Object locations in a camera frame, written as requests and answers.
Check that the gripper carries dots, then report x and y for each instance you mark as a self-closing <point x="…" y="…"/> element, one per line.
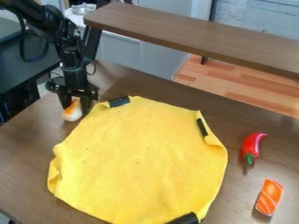
<point x="74" y="86"/>

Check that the white and orange toy sushi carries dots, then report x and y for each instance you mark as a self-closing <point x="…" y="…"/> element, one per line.
<point x="73" y="112"/>

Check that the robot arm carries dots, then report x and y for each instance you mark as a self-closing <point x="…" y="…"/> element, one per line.
<point x="58" y="32"/>

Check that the yellow cloth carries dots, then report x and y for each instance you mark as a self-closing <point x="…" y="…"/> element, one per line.
<point x="140" y="160"/>

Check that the brown wooden bench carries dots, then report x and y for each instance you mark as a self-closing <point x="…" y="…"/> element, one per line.
<point x="202" y="38"/>

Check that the red toy pepper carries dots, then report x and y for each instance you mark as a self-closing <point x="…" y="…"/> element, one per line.
<point x="251" y="148"/>

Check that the orange toy salmon sushi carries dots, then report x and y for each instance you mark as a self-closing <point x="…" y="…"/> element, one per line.
<point x="269" y="197"/>

